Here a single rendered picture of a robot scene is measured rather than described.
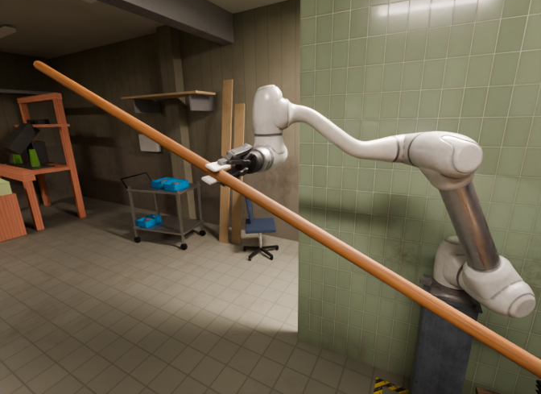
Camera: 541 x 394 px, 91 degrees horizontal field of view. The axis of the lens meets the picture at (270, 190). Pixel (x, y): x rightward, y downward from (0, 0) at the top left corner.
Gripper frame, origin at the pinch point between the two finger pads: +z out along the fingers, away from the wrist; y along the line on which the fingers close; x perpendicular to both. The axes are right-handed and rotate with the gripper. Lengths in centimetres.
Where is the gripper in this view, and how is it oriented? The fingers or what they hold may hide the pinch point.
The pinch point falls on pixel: (216, 172)
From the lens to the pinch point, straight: 72.2
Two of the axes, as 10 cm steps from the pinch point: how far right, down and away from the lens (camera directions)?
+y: -3.5, 8.4, 4.1
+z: -4.3, 2.5, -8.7
